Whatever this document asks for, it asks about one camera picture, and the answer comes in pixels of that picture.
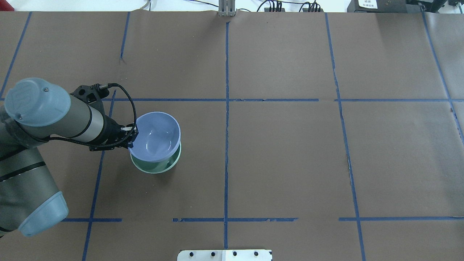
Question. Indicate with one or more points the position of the green bowl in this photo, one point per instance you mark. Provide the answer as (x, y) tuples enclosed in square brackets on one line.
[(157, 167)]

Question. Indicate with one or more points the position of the black box with label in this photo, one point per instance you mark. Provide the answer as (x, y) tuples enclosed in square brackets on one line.
[(377, 6)]

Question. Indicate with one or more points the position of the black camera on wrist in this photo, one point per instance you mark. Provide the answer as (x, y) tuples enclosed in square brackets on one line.
[(92, 95)]

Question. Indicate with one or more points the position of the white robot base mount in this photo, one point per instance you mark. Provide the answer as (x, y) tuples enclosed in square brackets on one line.
[(226, 255)]

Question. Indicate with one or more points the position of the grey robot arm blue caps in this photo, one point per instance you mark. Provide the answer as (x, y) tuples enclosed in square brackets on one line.
[(34, 113)]

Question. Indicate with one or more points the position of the black power strip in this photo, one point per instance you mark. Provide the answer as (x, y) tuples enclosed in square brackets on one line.
[(274, 7), (311, 7)]

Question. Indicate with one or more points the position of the blue bowl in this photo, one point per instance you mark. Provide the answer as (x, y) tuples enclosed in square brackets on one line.
[(159, 137)]

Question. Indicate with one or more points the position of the black power strip right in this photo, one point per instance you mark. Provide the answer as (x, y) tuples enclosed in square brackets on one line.
[(311, 7)]

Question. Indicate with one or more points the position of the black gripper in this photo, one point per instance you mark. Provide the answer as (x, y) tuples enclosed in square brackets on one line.
[(110, 132)]

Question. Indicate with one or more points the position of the black power strip left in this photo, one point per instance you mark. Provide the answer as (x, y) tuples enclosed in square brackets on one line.
[(274, 7)]

